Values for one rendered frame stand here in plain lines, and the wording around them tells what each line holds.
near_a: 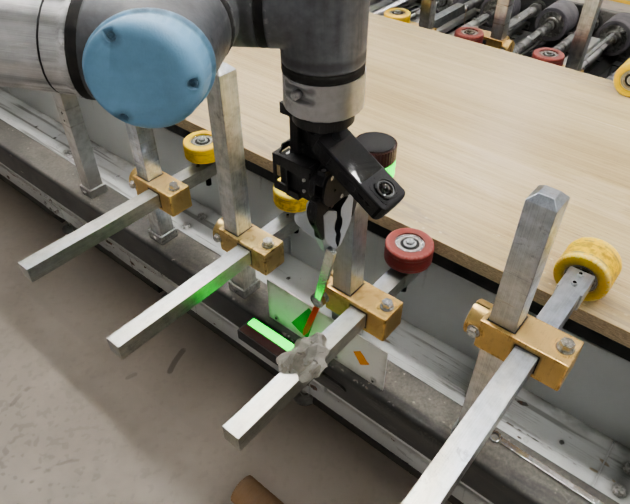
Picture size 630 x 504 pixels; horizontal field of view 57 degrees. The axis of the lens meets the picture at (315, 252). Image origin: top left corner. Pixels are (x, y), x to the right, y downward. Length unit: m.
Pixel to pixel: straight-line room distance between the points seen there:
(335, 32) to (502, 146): 0.72
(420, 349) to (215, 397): 0.86
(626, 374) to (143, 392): 1.38
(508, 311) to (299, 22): 0.41
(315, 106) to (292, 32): 0.08
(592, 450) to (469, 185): 0.50
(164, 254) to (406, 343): 0.54
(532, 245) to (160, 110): 0.41
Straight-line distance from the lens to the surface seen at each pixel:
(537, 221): 0.65
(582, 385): 1.10
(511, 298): 0.73
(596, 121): 1.41
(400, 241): 0.95
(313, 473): 1.71
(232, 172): 0.96
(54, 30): 0.51
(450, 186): 1.10
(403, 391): 1.01
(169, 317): 0.95
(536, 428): 1.12
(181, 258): 1.25
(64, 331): 2.17
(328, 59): 0.59
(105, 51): 0.47
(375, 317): 0.88
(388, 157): 0.79
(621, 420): 1.12
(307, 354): 0.82
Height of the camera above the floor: 1.52
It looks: 42 degrees down
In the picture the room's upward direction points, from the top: straight up
